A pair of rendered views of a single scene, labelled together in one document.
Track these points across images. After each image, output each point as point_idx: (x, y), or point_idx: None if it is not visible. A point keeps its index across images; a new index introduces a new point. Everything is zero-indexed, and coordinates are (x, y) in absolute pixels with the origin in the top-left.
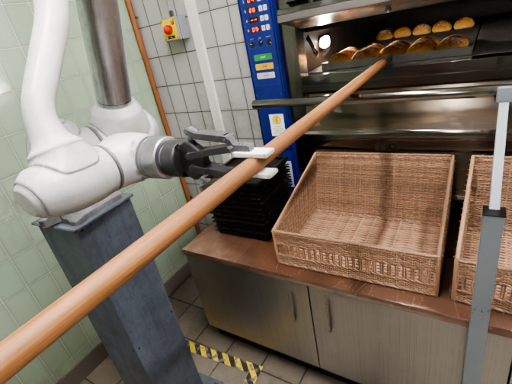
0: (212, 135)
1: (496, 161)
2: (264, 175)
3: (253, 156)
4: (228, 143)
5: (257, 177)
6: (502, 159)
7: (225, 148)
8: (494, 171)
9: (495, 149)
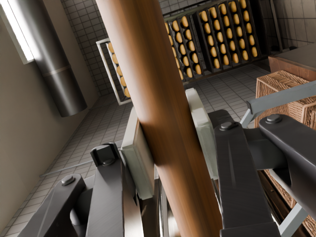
0: (28, 223)
1: (289, 219)
2: (187, 93)
3: (135, 116)
4: (91, 182)
5: (199, 98)
6: (286, 217)
7: (102, 173)
8: (296, 211)
9: (283, 230)
